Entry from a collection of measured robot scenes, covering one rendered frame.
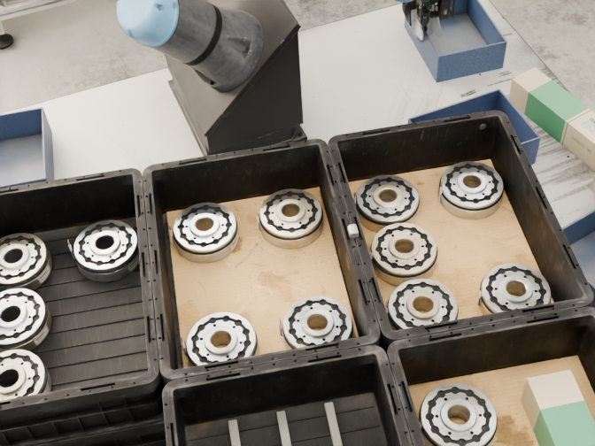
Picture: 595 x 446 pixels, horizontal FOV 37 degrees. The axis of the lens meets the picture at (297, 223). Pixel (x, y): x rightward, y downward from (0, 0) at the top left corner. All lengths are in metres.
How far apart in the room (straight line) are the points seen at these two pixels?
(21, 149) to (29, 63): 1.39
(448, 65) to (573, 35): 1.38
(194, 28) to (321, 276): 0.48
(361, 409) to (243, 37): 0.70
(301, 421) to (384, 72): 0.90
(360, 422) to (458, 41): 1.01
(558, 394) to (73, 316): 0.72
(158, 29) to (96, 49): 1.70
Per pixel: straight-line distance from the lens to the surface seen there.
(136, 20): 1.54
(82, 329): 1.40
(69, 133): 1.88
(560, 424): 1.22
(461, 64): 1.90
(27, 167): 1.83
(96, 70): 3.14
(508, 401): 1.30
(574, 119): 1.78
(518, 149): 1.47
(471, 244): 1.44
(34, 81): 3.16
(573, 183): 1.74
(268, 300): 1.37
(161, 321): 1.27
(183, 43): 1.56
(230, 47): 1.60
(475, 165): 1.52
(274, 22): 1.63
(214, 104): 1.67
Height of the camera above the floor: 1.95
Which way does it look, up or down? 50 degrees down
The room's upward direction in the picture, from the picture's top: 4 degrees counter-clockwise
